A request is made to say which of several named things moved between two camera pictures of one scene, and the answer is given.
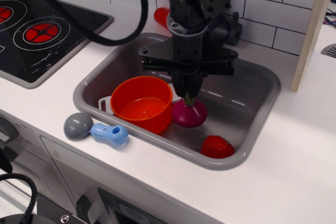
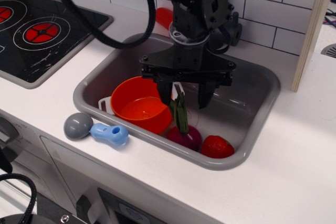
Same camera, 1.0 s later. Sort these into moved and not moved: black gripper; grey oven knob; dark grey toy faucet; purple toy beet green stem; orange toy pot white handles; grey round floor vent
Moved: purple toy beet green stem; black gripper
Not moved: grey round floor vent; grey oven knob; orange toy pot white handles; dark grey toy faucet
